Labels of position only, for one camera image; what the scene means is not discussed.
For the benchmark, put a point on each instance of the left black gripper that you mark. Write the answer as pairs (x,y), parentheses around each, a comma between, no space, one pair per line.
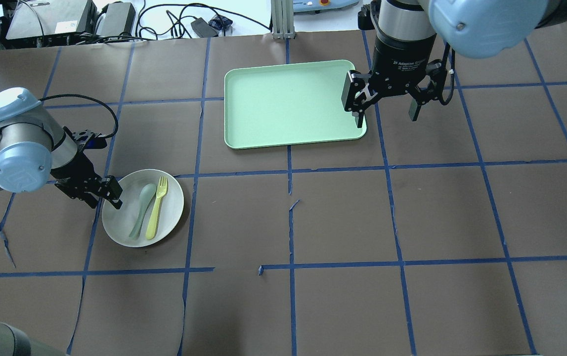
(72,171)

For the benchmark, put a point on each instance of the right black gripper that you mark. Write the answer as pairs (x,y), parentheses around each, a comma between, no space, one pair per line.
(403,57)

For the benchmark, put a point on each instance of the white round plate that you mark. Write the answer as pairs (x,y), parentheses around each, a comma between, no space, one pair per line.
(119,222)

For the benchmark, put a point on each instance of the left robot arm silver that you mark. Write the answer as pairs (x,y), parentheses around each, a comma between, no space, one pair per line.
(34,147)

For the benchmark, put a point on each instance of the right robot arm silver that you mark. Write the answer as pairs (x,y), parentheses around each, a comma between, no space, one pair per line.
(475,29)

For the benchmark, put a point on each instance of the yellow plastic fork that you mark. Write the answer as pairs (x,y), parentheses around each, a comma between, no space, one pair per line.
(160,193)

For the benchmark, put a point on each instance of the pale green plastic spoon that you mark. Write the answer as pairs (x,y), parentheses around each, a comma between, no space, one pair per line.
(145,197)

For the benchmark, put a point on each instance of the light green tray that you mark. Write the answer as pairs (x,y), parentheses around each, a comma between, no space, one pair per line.
(287,104)

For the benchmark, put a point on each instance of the black power adapter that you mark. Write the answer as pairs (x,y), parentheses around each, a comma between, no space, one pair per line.
(115,19)

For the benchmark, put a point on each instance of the black computer box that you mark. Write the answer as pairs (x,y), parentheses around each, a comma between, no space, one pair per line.
(51,19)

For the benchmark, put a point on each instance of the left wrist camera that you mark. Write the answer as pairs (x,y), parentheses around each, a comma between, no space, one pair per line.
(89,140)

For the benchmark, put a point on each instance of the aluminium frame post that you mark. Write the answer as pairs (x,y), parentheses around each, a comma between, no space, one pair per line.
(281,15)

